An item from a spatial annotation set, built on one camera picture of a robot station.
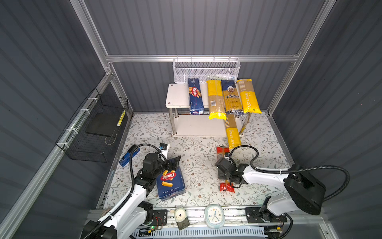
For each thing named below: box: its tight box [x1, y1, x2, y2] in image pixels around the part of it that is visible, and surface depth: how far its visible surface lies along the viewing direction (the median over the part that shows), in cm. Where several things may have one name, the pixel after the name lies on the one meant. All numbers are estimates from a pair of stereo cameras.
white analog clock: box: [204, 204, 225, 230], surface depth 74 cm
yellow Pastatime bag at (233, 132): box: [225, 114, 242, 151], surface depth 100 cm
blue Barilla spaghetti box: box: [187, 78, 205, 116], surface depth 77 cm
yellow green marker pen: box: [116, 109, 126, 127], surface depth 82 cm
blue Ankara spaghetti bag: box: [221, 79, 244, 116], surface depth 79 cm
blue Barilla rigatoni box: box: [156, 165, 187, 201], surface depth 80 cm
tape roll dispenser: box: [174, 205, 191, 231], surface depth 69 cm
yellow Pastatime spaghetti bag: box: [236, 78, 262, 114], surface depth 80 cm
